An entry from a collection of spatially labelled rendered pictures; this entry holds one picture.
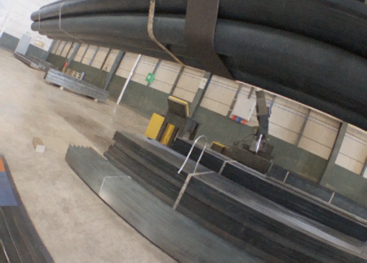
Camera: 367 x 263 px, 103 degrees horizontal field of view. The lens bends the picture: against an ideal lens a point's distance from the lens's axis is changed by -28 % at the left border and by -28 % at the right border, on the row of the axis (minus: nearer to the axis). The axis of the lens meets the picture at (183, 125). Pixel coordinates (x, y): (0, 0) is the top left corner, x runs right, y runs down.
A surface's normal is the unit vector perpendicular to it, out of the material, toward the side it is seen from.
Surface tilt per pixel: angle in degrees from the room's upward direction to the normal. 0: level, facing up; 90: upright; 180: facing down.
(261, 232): 90
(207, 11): 120
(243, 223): 90
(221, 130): 90
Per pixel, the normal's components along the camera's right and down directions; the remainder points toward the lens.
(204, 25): -0.59, 0.30
